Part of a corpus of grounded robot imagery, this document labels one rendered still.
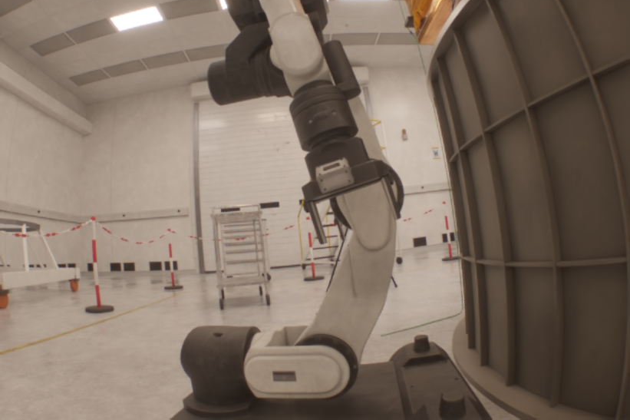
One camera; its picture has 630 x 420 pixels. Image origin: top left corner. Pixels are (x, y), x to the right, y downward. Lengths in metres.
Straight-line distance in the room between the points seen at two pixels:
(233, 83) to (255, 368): 0.61
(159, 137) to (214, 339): 9.00
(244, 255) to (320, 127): 4.74
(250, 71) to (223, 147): 8.04
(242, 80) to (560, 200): 0.78
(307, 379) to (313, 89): 0.50
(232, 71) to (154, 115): 9.19
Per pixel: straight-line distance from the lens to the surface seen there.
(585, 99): 0.80
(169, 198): 9.04
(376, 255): 0.59
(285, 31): 0.51
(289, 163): 8.42
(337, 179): 0.40
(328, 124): 0.44
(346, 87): 0.49
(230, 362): 0.71
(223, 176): 8.58
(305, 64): 0.47
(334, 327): 0.66
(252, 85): 0.77
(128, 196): 9.64
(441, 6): 2.05
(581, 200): 0.80
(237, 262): 5.14
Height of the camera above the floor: 0.53
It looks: 10 degrees up
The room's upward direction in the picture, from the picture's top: 6 degrees counter-clockwise
